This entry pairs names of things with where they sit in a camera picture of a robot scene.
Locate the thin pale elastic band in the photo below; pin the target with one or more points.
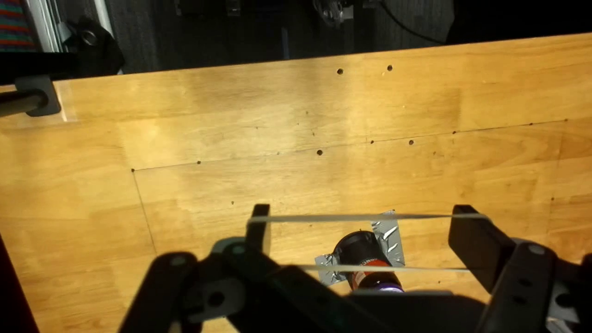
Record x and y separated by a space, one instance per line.
344 217

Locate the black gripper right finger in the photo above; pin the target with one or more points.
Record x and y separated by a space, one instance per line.
478 243

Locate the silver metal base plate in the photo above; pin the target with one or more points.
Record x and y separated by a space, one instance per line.
389 237

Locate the dark bottle with orange label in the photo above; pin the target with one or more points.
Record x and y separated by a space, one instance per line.
365 252

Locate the black camera stand pole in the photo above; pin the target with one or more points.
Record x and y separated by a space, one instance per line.
34 95

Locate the black camera on stand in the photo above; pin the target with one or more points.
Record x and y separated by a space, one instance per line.
93 43

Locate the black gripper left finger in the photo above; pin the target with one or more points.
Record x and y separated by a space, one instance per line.
259 230

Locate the white metal pole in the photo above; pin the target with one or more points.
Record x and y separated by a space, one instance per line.
45 25

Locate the red blue striped cloth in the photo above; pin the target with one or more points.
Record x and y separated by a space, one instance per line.
13 23

